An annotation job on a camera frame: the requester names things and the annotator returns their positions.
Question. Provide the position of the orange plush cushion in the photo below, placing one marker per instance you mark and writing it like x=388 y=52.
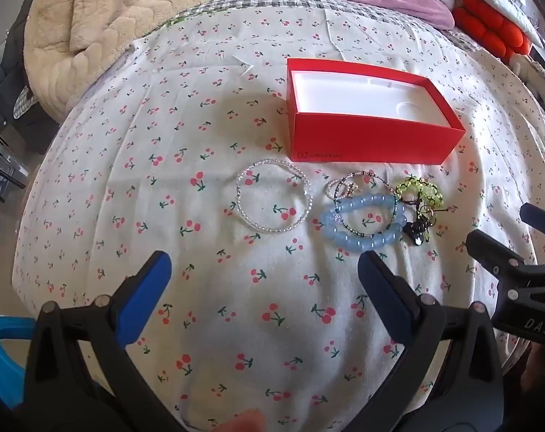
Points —
x=484 y=22

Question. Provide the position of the beige quilted blanket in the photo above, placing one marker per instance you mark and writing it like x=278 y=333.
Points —
x=96 y=18

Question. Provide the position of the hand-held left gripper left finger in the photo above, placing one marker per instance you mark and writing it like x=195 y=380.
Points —
x=144 y=288

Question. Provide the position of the red cardboard box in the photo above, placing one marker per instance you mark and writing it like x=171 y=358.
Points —
x=367 y=139

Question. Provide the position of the black hair claw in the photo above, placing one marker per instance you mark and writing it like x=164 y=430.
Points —
x=414 y=231

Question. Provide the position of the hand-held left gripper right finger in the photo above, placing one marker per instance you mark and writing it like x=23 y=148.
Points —
x=385 y=297

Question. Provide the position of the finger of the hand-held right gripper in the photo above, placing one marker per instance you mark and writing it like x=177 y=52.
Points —
x=542 y=218
x=490 y=252

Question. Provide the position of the cherry print bedsheet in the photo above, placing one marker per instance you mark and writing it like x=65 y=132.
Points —
x=164 y=144

